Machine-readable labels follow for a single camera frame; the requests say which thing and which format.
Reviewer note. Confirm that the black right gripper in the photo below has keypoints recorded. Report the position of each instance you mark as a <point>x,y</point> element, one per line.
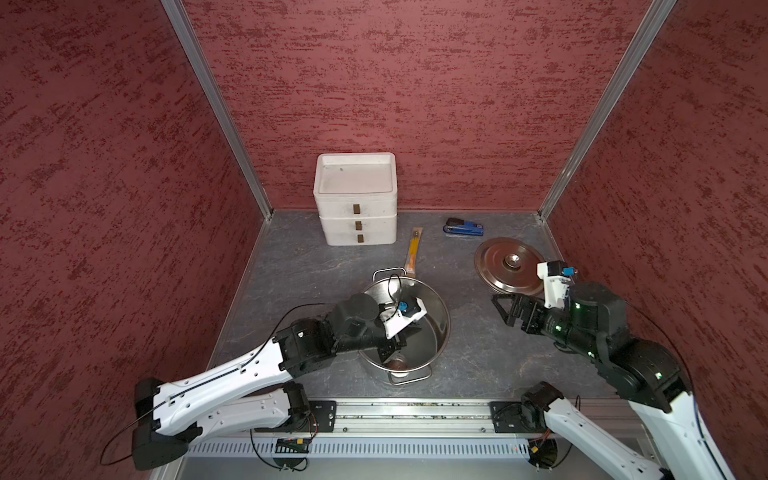
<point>530,303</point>

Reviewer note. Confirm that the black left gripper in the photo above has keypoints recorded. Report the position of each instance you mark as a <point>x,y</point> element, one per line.
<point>393,344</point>

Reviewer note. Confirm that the steel pot lid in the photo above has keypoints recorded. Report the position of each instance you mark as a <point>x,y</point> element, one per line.
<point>509,265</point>

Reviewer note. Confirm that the long steel ladle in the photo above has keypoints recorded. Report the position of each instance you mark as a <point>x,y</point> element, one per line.
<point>397,362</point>

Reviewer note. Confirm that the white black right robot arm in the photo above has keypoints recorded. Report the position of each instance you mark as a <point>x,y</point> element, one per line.
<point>593,324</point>

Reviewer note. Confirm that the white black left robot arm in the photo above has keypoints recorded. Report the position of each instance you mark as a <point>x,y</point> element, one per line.
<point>172,415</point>

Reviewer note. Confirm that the stainless steel stock pot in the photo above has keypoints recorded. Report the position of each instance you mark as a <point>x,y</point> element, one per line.
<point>424,348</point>

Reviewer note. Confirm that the blue black stapler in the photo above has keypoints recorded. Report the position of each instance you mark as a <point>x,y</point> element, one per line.
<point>458,227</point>

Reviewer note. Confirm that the white perforated vent strip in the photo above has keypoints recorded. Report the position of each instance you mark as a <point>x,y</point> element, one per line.
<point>364,448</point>

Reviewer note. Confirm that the white three-drawer storage box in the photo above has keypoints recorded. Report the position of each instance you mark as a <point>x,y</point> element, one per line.
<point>356,196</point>

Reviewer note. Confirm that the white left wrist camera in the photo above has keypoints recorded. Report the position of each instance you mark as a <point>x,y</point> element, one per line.
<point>399,317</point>

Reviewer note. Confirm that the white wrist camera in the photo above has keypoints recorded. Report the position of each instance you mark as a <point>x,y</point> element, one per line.
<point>399,317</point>
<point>557,277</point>

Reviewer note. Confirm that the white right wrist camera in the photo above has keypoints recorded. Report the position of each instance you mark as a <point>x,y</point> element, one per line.
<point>557,277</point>

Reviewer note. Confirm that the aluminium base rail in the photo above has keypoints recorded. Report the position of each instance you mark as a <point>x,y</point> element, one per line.
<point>431,418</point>

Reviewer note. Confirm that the right aluminium corner post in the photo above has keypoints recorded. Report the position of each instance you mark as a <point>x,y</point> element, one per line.
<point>645,34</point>

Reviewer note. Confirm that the aluminium corner post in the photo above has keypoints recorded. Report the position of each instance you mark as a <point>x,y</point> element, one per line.
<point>183,28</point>
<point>645,34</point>

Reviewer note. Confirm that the left aluminium corner post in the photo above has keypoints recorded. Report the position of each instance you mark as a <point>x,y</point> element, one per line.
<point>183,28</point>

